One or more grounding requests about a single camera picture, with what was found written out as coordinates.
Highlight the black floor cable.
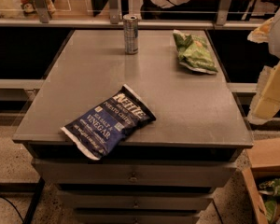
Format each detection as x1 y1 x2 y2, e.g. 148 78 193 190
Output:
0 189 26 224

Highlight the cardboard box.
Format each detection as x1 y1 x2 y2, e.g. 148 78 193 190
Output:
242 138 280 224

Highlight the green jalapeno chip bag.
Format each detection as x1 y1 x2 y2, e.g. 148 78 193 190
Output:
173 30 218 75

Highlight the green bag in box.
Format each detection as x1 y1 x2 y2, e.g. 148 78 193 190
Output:
259 178 280 224

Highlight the blue Kettle vinegar chip bag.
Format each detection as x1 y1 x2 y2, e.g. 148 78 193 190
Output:
61 85 156 161

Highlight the grey drawer cabinet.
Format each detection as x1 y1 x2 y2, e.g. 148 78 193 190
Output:
13 30 253 224

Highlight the silver drink can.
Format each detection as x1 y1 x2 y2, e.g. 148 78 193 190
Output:
123 14 138 54

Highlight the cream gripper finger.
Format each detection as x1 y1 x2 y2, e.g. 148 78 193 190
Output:
247 61 280 125
247 18 273 44

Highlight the wooden shelf with metal brackets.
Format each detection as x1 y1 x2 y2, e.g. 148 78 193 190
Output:
0 0 280 30

